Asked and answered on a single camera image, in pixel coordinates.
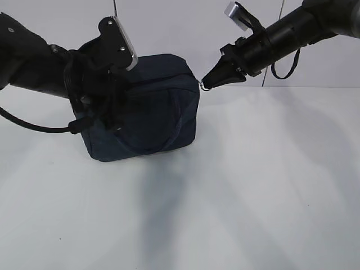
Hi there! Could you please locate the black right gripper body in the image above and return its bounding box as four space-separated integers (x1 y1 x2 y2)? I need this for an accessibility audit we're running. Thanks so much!
219 35 263 82

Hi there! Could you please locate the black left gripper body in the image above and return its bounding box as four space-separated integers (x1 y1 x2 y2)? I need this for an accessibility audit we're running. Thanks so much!
63 42 130 136

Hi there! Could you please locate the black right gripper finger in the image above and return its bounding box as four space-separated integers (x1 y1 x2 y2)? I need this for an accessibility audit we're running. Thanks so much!
202 56 239 89
208 72 246 89

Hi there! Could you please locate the navy blue lunch bag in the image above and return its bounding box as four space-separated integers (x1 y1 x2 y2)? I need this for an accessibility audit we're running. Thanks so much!
80 53 200 162

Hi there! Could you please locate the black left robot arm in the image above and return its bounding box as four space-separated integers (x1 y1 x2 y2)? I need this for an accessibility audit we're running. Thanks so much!
1 13 137 134

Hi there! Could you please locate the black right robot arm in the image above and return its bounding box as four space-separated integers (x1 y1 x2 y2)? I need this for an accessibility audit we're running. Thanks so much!
200 1 359 91

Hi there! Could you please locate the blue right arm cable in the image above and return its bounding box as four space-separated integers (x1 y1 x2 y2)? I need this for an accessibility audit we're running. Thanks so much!
271 47 302 80

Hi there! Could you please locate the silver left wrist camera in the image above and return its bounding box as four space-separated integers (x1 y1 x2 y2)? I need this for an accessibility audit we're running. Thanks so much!
98 16 138 71

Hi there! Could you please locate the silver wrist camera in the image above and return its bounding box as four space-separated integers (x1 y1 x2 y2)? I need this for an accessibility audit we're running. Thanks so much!
98 16 138 71
224 1 264 33

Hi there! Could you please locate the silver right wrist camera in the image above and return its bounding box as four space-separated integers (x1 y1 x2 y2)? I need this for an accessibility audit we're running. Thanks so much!
224 1 264 33

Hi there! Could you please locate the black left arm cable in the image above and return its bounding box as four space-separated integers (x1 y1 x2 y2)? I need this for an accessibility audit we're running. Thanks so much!
0 106 92 134

